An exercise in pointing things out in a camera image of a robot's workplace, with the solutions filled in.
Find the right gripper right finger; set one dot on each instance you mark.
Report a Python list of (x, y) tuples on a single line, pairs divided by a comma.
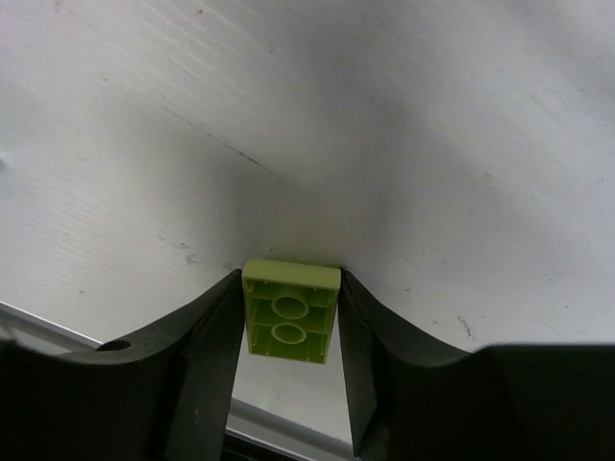
[(412, 396)]

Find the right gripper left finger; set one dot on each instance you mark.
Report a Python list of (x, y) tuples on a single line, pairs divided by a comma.
[(208, 332)]

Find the lime lego brick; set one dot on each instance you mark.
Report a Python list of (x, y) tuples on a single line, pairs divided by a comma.
[(289, 309)]

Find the aluminium front rail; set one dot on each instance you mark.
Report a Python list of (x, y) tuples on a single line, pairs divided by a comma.
[(64, 397)]

